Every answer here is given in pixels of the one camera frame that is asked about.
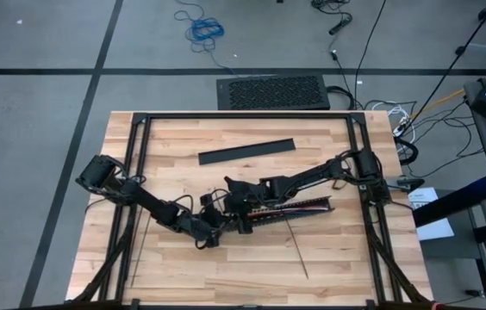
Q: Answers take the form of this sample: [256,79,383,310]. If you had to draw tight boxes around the black zip tie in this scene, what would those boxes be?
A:
[129,206,153,288]
[284,218,310,281]

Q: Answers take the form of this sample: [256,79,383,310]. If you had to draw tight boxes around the black aluminium table frame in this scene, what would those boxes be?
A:
[70,110,434,310]

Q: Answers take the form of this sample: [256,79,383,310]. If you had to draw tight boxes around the black desk beam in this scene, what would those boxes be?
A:
[413,174,486,228]

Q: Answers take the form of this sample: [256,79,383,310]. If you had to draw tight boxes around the black cable coil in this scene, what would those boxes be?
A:
[393,136,419,165]

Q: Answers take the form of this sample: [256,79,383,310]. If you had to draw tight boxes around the blue cable coil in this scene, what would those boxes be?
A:
[172,0,238,77]

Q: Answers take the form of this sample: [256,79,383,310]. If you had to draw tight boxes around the black power cable bundle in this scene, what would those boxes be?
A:
[310,0,353,36]

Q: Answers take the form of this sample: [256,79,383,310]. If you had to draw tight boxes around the bundle of coloured wires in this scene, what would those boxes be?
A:
[249,206,330,216]

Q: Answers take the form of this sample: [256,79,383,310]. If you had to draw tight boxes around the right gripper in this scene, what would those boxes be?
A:
[223,175,271,237]

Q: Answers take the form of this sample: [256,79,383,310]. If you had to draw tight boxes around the white paper sheet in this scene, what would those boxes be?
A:
[407,186,455,241]

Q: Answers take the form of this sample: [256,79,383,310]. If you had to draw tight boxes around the yellow floor cable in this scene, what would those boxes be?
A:
[409,88,466,121]

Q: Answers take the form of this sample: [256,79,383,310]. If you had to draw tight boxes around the black computer tower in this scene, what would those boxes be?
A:
[215,72,332,111]

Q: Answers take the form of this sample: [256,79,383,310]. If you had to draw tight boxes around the black slotted cable duct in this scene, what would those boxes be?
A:
[242,195,336,226]

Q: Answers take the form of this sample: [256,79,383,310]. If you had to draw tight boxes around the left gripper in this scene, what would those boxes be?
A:
[182,193,240,250]

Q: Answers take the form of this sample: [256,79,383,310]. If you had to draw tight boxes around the long black floor cable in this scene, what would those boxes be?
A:
[353,0,389,109]
[400,0,486,130]

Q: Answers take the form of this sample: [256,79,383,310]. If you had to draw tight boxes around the black cable duct cover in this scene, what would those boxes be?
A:
[197,137,297,166]

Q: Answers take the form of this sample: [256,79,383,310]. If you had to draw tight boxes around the white cable tangle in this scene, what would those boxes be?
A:
[370,101,416,143]

